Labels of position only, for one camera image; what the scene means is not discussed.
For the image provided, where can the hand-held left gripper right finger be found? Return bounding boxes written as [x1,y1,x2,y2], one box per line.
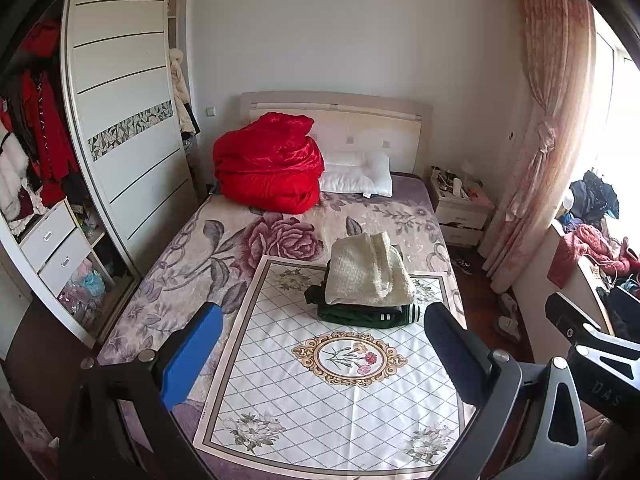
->
[423,301,588,480]

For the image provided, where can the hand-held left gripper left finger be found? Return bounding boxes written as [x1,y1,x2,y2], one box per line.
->
[57,301,224,480]

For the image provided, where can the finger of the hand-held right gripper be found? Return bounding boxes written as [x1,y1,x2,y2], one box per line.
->
[565,342,640,412]
[545,291,640,356]

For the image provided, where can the cream fleece garment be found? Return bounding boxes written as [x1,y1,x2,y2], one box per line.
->
[324,231,417,307]

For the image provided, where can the dark clothes pile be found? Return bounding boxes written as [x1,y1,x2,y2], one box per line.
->
[566,170,622,222]

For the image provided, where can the white slippers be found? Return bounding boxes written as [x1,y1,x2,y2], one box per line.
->
[496,291,522,345]

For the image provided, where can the pink knit garment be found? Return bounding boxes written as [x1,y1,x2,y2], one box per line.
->
[546,223,640,287]

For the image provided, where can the green garment with white stripes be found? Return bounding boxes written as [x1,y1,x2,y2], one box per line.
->
[317,300,426,331]

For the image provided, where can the white diamond-patterned mat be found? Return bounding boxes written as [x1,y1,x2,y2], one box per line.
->
[192,255,477,474]

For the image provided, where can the bag of colourful items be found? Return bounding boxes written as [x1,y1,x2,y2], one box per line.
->
[56,259,109,322]

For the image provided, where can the black garment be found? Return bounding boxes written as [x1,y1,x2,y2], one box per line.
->
[304,259,417,312]

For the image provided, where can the white nightstand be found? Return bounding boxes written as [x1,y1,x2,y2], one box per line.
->
[429,165,496,248]

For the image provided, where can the floral bed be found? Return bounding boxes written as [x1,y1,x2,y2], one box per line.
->
[96,172,469,480]

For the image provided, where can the white wardrobe drawer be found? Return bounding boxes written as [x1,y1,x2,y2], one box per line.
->
[38,232,92,287]
[20,202,77,262]

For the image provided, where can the nightstand clutter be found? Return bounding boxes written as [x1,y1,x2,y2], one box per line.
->
[431,164,486,200]

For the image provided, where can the white pillow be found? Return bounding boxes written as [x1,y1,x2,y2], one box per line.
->
[319,150,394,198]

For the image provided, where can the pink patterned curtain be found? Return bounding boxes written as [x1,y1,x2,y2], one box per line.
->
[479,0,599,295]

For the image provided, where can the red quilt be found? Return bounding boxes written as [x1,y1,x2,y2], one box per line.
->
[212,112,326,214]

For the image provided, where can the beige bed headboard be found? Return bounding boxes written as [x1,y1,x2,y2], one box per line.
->
[240,91,434,183]

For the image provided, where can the red hanging coat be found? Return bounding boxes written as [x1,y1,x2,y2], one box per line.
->
[21,69,80,207]

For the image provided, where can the white wardrobe sliding door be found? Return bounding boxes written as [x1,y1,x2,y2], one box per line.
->
[60,0,202,282]

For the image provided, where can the white fur garment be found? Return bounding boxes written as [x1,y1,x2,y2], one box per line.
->
[0,130,32,223]

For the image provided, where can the cream hanging coat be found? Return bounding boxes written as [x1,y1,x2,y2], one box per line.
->
[168,47,199,137]

